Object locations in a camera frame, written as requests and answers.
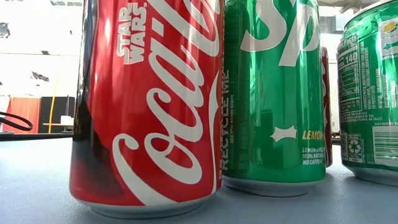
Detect red Coca-Cola can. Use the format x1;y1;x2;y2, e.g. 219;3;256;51
320;45;333;169
68;0;225;219

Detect green Sprite can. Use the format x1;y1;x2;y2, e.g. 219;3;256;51
336;0;398;187
221;0;327;198

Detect orange cabinet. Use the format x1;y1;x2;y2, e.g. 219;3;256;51
1;96;41;134

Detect blue table mat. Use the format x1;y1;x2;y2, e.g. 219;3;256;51
0;136;398;224

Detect yellow cable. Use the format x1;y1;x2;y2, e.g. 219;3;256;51
48;77;60;134

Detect black aluminium table frame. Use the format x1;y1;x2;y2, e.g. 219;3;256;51
0;132;75;142

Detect thick black cable loop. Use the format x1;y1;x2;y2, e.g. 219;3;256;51
0;111;34;133

